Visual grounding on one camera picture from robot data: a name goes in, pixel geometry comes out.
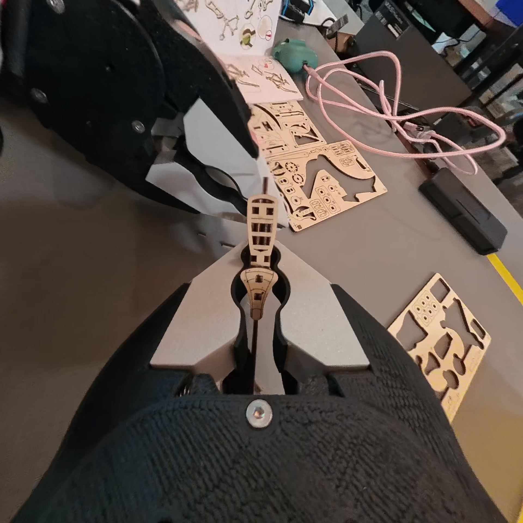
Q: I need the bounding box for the teal rounded device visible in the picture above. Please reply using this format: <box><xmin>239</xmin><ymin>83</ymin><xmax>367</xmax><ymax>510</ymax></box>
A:
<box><xmin>272</xmin><ymin>38</ymin><xmax>318</xmax><ymax>75</ymax></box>

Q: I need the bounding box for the yellow tape strip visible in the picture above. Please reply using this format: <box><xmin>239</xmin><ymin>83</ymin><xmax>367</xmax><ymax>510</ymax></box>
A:
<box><xmin>486</xmin><ymin>253</ymin><xmax>523</xmax><ymax>306</ymax></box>

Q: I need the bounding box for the pink cable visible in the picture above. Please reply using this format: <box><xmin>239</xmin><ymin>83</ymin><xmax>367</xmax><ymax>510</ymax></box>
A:
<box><xmin>304</xmin><ymin>51</ymin><xmax>507</xmax><ymax>174</ymax></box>

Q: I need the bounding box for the white instruction booklet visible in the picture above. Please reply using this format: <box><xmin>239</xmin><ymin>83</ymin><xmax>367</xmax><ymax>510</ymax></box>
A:
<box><xmin>180</xmin><ymin>0</ymin><xmax>305</xmax><ymax>103</ymax></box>

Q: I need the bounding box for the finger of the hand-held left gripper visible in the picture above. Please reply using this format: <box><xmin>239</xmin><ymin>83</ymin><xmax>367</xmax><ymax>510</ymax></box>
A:
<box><xmin>146</xmin><ymin>160</ymin><xmax>242</xmax><ymax>214</ymax></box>
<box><xmin>178</xmin><ymin>97</ymin><xmax>265</xmax><ymax>201</ymax></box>

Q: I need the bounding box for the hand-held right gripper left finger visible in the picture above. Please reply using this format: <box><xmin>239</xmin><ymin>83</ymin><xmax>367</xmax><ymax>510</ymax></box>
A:
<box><xmin>150</xmin><ymin>241</ymin><xmax>251</xmax><ymax>393</ymax></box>

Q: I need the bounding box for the wooden parts sheet large cutout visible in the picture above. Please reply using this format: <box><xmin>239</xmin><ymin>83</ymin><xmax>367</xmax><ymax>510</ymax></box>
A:
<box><xmin>266</xmin><ymin>139</ymin><xmax>388</xmax><ymax>233</ymax></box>

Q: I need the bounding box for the wooden parts sheet with gears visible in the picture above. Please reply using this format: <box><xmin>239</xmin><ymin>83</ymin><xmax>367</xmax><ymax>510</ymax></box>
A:
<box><xmin>386</xmin><ymin>273</ymin><xmax>491</xmax><ymax>423</ymax></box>

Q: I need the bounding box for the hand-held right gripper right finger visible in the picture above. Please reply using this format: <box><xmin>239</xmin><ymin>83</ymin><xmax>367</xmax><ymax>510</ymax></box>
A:
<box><xmin>272</xmin><ymin>240</ymin><xmax>369</xmax><ymax>393</ymax></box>

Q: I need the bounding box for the wooden model frame assembly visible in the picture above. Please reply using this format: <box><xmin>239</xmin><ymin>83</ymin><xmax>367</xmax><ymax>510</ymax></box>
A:
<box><xmin>240</xmin><ymin>195</ymin><xmax>280</xmax><ymax>393</ymax></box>

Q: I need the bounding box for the wooden parts sheet with slots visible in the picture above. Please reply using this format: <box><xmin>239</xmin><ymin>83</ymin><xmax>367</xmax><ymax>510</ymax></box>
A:
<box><xmin>249</xmin><ymin>100</ymin><xmax>327</xmax><ymax>158</ymax></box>

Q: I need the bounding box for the black power brick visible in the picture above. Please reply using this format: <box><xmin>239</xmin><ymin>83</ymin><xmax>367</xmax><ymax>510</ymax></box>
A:
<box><xmin>419</xmin><ymin>167</ymin><xmax>508</xmax><ymax>256</ymax></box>

